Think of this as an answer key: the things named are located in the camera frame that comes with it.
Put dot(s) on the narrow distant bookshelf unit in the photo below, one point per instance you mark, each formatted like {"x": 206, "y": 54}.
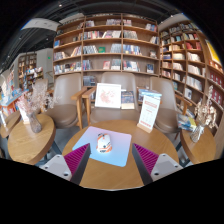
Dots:
{"x": 26, "y": 66}

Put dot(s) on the white framed floral picture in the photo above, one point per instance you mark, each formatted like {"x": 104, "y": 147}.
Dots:
{"x": 108, "y": 95}

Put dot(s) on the white sign on wooden base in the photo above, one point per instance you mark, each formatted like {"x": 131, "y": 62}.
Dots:
{"x": 149, "y": 111}

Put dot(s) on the white hanging ceiling sign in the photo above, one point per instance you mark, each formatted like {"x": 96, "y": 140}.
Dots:
{"x": 41, "y": 24}

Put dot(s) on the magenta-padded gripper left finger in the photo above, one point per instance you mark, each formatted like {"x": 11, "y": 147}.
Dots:
{"x": 63, "y": 165}

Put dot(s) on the dark cover book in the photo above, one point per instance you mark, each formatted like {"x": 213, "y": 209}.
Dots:
{"x": 127, "y": 99}

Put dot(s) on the white and orange computer mouse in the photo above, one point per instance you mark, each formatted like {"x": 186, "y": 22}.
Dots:
{"x": 104, "y": 143}

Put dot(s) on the blue-pink gradient mouse pad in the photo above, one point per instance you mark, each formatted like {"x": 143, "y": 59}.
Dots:
{"x": 120, "y": 150}

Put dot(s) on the wide wooden bookshelf unit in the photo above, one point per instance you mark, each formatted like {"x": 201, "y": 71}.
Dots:
{"x": 106, "y": 46}

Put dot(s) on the brown padded wooden armchair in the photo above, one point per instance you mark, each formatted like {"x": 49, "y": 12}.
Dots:
{"x": 115, "y": 115}
{"x": 166, "y": 116}
{"x": 65, "y": 113}

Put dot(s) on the round wooden side table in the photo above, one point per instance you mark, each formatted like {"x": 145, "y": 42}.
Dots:
{"x": 200, "y": 150}
{"x": 30, "y": 145}

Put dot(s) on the orange book display table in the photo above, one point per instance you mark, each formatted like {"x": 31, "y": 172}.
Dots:
{"x": 8, "y": 100}

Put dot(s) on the stack of blue books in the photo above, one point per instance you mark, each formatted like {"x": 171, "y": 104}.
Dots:
{"x": 150, "y": 93}

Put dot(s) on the small white card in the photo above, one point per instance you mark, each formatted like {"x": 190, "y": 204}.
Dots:
{"x": 24, "y": 115}

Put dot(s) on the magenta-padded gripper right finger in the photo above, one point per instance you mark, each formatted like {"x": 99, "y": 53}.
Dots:
{"x": 160, "y": 165}

